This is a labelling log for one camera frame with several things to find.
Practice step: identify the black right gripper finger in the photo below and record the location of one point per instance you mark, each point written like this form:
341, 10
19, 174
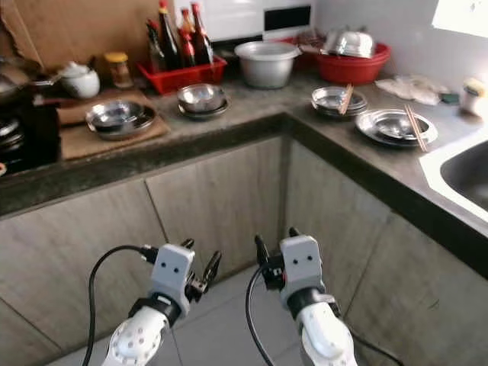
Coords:
261, 250
293, 232

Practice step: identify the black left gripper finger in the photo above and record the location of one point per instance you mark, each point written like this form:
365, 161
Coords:
187, 243
211, 267

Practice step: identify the shallow steel dish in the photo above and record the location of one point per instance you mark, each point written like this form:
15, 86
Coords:
118, 120

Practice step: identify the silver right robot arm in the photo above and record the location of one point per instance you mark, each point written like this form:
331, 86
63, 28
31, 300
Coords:
324, 339

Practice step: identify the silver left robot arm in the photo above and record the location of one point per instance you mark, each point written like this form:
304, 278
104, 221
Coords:
137, 343

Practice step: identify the grey wood cabinet door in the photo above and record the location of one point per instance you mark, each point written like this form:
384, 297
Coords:
221, 194
61, 267
419, 305
335, 198

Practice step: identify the steel plate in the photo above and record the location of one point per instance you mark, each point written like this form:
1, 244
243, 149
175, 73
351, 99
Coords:
368, 130
335, 114
202, 117

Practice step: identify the brown cardboard mat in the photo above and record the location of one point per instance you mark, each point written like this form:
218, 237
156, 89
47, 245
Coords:
91, 149
72, 112

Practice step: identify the steel bowl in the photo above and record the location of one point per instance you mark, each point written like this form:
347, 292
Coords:
328, 97
202, 96
395, 126

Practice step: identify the wooden chopstick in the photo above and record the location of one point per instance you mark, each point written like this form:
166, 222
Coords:
348, 99
345, 99
420, 126
415, 126

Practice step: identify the aluminium cooking pot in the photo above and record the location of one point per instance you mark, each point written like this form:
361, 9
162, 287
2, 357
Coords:
267, 69

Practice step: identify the red plastic bottle basket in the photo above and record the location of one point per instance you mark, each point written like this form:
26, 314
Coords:
183, 78

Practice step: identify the red plastic basin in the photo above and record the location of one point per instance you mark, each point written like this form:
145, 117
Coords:
351, 72

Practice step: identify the black glass gas stove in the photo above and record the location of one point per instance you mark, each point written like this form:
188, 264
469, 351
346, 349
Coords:
38, 141

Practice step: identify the glass jar yellow lid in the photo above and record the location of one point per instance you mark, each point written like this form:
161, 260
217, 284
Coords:
117, 72

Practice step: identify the dark stone mortar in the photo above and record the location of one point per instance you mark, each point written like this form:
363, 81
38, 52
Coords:
227, 59

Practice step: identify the stainless steel sink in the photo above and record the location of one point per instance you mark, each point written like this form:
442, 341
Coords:
469, 171

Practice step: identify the white dish rag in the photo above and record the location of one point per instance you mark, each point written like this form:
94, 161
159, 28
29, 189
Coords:
412, 88

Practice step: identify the clear glass bottle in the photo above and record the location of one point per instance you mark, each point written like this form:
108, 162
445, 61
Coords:
155, 53

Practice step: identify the white ceramic jar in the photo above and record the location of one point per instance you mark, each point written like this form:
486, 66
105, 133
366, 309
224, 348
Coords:
80, 82

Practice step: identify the amber sauce bottle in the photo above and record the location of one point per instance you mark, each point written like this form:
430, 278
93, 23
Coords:
187, 46

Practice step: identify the tall dark sauce bottle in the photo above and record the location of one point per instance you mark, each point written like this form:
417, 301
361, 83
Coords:
169, 42

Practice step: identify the green scrub pad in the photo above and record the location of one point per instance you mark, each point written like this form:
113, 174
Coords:
449, 97

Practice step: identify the small white cup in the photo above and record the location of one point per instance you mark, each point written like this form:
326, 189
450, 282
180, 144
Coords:
473, 97

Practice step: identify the large brown cardboard sheet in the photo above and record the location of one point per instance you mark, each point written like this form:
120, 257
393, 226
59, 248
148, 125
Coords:
76, 30

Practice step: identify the steel wok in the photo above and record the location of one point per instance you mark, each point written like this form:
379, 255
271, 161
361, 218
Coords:
11, 76

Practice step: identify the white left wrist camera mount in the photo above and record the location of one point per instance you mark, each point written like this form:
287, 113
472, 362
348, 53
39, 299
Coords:
171, 271

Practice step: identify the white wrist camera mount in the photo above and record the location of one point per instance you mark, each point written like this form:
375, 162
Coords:
301, 263
171, 271

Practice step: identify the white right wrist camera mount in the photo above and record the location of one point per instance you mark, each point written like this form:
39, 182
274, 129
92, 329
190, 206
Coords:
301, 263

